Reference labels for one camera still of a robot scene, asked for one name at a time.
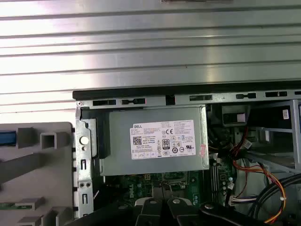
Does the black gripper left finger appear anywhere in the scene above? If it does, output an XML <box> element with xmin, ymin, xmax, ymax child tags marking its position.
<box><xmin>63</xmin><ymin>184</ymin><xmax>165</xmax><ymax>226</ymax></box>

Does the green motherboard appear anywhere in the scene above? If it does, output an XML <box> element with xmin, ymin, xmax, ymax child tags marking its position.
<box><xmin>94</xmin><ymin>160</ymin><xmax>236</xmax><ymax>226</ymax></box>

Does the grey metal drive cage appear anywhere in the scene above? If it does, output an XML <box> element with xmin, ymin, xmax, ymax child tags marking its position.
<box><xmin>244</xmin><ymin>98</ymin><xmax>301</xmax><ymax>175</ymax></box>

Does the grey parts rack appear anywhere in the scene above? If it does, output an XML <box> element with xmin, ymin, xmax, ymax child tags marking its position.
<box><xmin>0</xmin><ymin>121</ymin><xmax>76</xmax><ymax>226</ymax></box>

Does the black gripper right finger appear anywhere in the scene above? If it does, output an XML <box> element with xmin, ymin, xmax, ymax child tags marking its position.
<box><xmin>165</xmin><ymin>184</ymin><xmax>271</xmax><ymax>226</ymax></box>

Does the metal socket cover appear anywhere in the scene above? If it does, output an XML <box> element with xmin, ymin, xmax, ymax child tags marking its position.
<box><xmin>162</xmin><ymin>171</ymin><xmax>189</xmax><ymax>186</ymax></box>

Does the black cable bundle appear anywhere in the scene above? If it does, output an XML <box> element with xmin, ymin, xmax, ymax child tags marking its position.
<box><xmin>255</xmin><ymin>171</ymin><xmax>301</xmax><ymax>226</ymax></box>

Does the black PC case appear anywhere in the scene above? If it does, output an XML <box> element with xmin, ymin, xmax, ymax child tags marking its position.
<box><xmin>72</xmin><ymin>87</ymin><xmax>301</xmax><ymax>226</ymax></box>

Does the green RAM stick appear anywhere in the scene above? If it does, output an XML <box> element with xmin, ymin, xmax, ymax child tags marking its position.
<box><xmin>0</xmin><ymin>202</ymin><xmax>19</xmax><ymax>210</ymax></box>

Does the orange red wire bundle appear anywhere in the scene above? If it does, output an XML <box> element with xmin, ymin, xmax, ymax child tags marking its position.
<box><xmin>229</xmin><ymin>126</ymin><xmax>289</xmax><ymax>224</ymax></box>

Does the grey power supply unit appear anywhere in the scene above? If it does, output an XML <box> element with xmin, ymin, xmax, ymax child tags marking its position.
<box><xmin>96</xmin><ymin>105</ymin><xmax>210</xmax><ymax>177</ymax></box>

